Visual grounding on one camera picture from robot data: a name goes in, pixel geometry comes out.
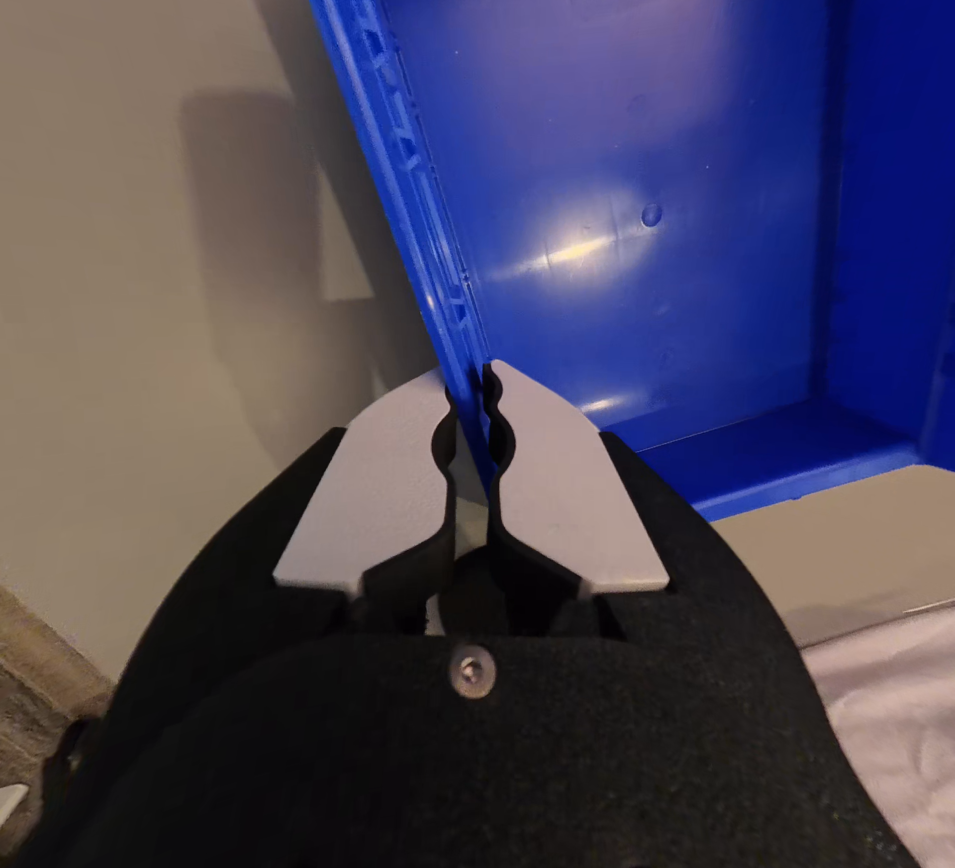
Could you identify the blue plastic bin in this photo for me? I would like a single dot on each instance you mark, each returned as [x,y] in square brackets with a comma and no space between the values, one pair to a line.
[634,137]

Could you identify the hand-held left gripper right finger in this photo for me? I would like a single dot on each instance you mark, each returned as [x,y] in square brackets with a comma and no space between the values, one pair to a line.
[574,502]

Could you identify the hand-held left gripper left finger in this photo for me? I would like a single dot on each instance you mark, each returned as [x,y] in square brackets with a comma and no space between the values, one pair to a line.
[373,495]

